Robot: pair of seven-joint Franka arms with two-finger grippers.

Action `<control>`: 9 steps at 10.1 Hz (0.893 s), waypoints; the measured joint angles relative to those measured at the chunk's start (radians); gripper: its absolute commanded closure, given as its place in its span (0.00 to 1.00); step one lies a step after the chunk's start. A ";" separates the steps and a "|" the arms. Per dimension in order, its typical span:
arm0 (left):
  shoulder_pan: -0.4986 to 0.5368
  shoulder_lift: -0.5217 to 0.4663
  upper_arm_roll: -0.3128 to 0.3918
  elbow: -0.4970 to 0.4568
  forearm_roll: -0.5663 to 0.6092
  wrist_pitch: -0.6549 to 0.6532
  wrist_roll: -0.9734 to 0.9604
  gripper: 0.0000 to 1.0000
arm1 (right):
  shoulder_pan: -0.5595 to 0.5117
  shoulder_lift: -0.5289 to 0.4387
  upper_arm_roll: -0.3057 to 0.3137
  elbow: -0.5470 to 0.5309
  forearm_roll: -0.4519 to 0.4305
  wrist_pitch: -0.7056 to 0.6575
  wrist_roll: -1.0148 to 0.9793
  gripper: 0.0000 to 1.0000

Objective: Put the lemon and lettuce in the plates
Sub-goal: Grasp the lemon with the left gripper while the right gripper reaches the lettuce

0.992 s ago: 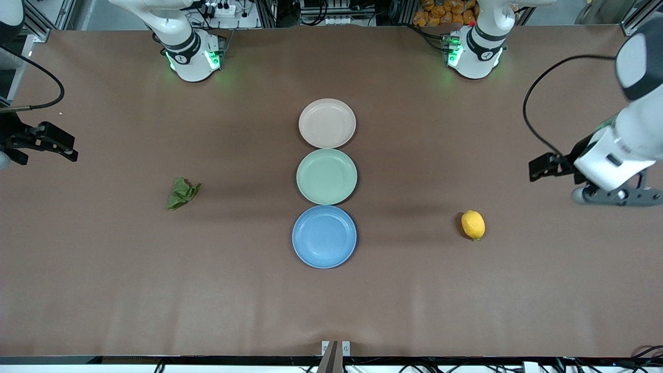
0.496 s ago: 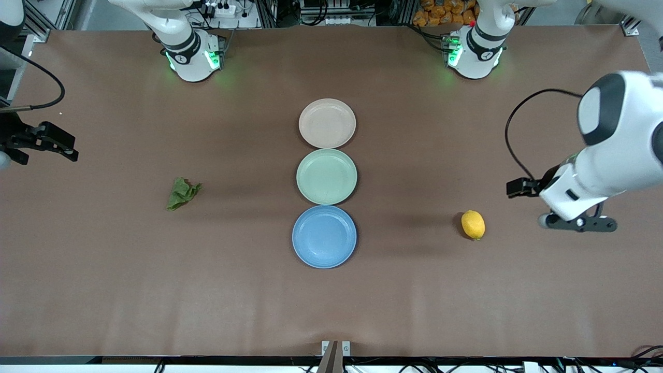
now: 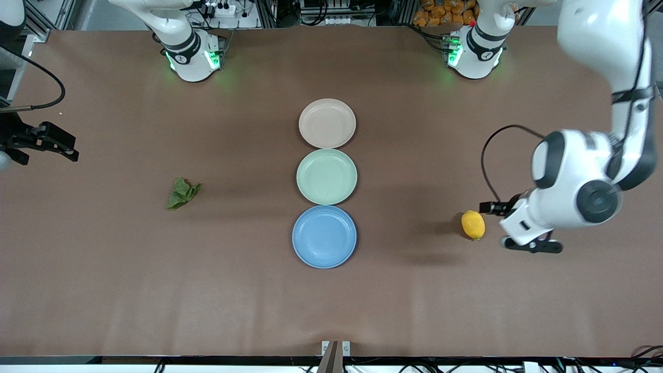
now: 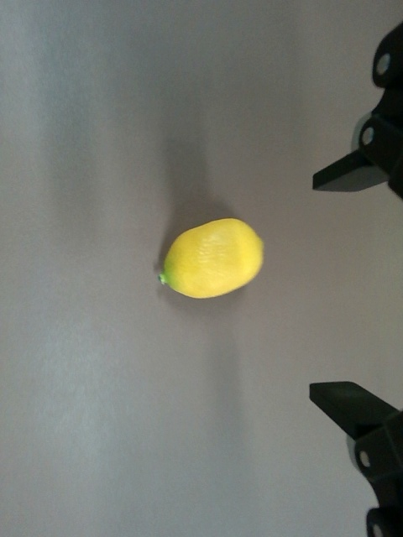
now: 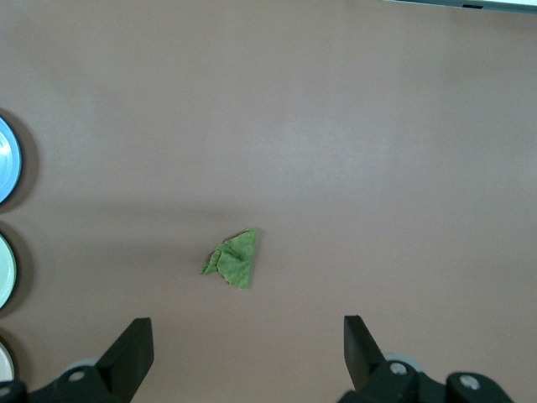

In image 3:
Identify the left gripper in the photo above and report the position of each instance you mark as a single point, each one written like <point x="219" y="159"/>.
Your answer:
<point x="498" y="208"/>

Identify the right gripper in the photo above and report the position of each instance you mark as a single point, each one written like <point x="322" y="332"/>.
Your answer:
<point x="14" y="135"/>

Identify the yellow lemon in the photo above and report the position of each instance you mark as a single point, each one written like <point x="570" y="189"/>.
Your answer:
<point x="473" y="225"/>

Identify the green lettuce leaf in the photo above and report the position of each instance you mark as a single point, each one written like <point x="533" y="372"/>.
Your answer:
<point x="182" y="194"/>

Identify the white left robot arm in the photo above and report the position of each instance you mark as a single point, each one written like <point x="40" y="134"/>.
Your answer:
<point x="585" y="176"/>

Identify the blue round plate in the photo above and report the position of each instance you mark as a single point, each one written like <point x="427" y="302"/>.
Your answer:
<point x="324" y="237"/>

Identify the light green round plate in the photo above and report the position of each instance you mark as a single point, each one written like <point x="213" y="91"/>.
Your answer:
<point x="327" y="176"/>

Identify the white power strip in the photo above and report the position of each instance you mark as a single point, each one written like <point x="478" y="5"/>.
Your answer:
<point x="224" y="9"/>

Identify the beige round plate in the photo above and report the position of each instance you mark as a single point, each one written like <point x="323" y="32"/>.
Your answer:
<point x="327" y="123"/>

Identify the bag of orange items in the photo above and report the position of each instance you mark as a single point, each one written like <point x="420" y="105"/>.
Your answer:
<point x="445" y="13"/>

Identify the aluminium frame profile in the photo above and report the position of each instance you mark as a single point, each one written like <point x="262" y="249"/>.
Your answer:
<point x="49" y="20"/>

